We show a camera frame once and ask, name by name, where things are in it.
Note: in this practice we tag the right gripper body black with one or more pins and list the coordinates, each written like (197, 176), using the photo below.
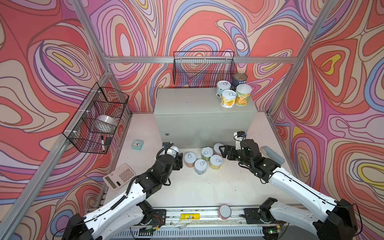
(234, 154)

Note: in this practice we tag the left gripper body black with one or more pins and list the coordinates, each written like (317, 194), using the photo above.
(176, 164)

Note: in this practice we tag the white can pink label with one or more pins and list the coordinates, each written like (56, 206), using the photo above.
(174, 151)

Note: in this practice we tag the white can teal label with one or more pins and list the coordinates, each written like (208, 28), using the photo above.
(200, 166)

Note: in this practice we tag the white can yellow orange label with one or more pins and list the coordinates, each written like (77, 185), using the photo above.
(228, 98)

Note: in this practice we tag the yellow peach can plastic lid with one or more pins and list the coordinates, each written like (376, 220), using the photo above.
(243, 94)

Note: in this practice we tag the light blue spotted can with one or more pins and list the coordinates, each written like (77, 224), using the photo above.
(222, 86)

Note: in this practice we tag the dark blue tomato can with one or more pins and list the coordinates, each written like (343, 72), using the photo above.
(238, 79)

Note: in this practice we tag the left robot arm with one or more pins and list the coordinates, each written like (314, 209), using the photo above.
(129, 208)

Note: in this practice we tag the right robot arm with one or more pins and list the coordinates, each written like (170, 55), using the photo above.
(341, 223)

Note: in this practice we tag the grey green stapler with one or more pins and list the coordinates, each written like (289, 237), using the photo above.
(271, 154)

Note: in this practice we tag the white can red label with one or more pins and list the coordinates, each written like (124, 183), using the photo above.
(217, 149)

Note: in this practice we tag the white pink calculator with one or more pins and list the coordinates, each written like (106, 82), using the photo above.
(119, 177)

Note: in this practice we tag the mint green small clock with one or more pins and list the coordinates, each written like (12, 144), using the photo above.
(137, 144)

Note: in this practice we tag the white can green label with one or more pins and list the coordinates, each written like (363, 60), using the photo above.
(207, 153)

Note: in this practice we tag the black marker pen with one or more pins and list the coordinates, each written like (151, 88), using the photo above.
(103, 144)

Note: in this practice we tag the pink tape roll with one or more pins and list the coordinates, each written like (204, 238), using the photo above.
(224, 212)

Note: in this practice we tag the grey metal cabinet box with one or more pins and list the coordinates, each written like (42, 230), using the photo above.
(194, 118)

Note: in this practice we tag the silver tape roll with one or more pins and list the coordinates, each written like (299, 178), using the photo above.
(105, 124)

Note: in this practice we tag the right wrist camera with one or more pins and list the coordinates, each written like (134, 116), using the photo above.
(240, 136)

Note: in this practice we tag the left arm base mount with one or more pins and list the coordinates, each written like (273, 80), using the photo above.
(156, 218)

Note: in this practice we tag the aluminium front rail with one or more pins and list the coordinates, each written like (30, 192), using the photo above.
(208, 217)

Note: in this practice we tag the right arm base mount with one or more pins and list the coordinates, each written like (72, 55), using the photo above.
(260, 216)

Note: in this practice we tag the left black wire basket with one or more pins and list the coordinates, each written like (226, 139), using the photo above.
(95, 130)

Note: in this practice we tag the black wire basket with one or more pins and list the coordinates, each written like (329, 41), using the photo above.
(95, 130)
(203, 69)

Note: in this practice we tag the back black wire basket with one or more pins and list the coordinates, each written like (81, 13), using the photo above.
(203, 69)

